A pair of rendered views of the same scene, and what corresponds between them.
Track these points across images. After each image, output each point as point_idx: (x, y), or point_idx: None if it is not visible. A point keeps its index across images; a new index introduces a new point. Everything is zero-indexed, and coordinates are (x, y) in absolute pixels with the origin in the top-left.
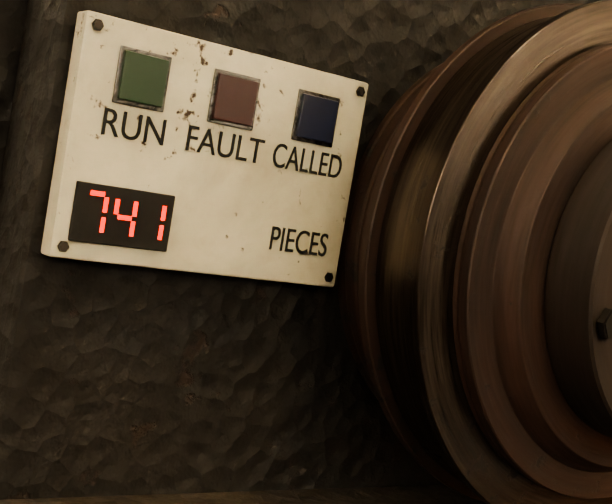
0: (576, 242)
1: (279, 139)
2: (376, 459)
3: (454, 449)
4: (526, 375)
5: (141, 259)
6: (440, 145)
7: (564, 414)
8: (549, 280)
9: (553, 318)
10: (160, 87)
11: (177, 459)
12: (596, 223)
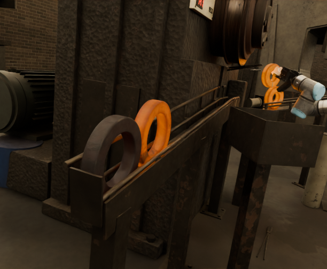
0: (260, 8)
1: None
2: (208, 57)
3: (238, 47)
4: (250, 33)
5: (200, 10)
6: None
7: (250, 41)
8: (255, 16)
9: (255, 23)
10: None
11: (194, 53)
12: (264, 5)
